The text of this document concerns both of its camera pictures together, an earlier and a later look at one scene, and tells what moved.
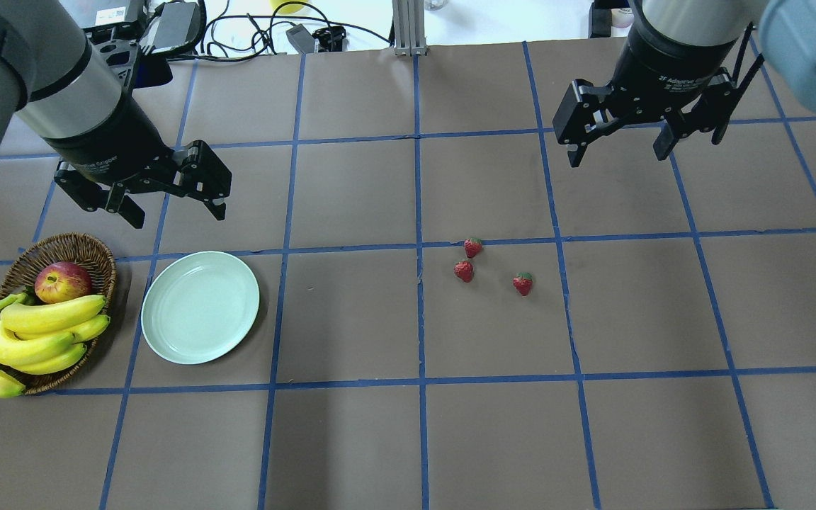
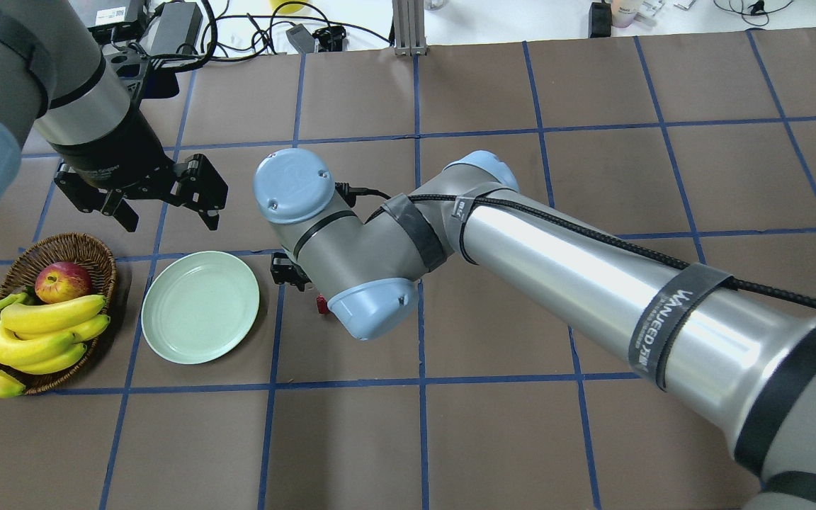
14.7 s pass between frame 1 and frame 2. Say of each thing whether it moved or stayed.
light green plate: stayed
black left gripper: stayed
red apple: stayed
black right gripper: moved
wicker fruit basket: stayed
